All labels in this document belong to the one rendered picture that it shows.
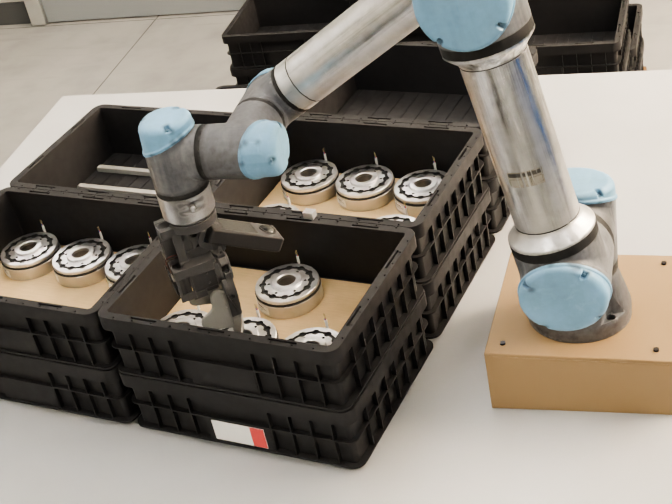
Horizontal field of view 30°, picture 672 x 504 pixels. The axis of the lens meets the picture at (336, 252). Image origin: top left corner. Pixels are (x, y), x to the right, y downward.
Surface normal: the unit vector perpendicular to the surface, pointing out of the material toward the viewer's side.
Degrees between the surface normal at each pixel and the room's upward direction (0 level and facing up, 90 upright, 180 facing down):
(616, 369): 90
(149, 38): 0
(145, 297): 90
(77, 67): 0
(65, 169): 90
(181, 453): 0
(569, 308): 96
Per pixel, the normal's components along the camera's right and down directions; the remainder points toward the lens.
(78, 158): 0.89, 0.11
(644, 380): -0.26, 0.58
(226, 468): -0.18, -0.81
